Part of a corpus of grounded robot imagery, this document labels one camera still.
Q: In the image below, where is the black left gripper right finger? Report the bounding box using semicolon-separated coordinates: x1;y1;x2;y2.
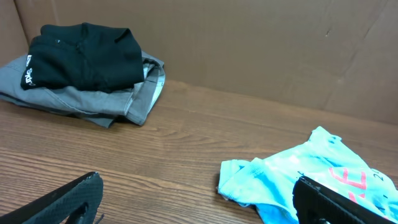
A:
293;176;394;224

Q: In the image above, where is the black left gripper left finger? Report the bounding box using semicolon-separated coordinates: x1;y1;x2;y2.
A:
1;172;103;224

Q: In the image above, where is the light blue t-shirt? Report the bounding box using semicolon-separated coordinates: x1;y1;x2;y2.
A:
218;126;397;223

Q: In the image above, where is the folded grey garment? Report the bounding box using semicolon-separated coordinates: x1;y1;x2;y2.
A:
1;52;165;128

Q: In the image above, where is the folded black garment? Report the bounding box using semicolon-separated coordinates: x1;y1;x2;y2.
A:
21;22;144;93

